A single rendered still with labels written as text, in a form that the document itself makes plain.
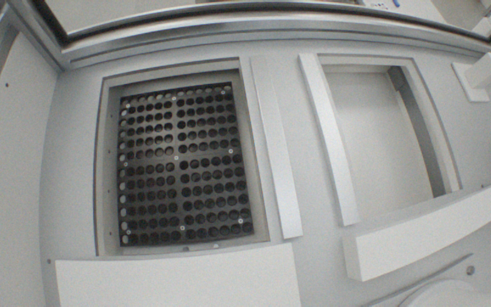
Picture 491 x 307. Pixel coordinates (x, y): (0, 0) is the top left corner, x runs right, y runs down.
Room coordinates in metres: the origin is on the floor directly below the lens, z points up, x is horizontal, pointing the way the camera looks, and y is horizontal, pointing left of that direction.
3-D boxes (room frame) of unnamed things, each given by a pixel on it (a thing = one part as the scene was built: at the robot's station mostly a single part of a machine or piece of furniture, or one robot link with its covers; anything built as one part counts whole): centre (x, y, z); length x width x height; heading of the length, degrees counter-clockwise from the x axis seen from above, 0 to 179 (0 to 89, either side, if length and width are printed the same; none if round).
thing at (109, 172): (0.07, 0.09, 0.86); 0.40 x 0.26 x 0.06; 17
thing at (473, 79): (0.32, -0.44, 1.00); 0.09 x 0.08 x 0.10; 17
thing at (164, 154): (0.08, 0.09, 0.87); 0.22 x 0.18 x 0.06; 17
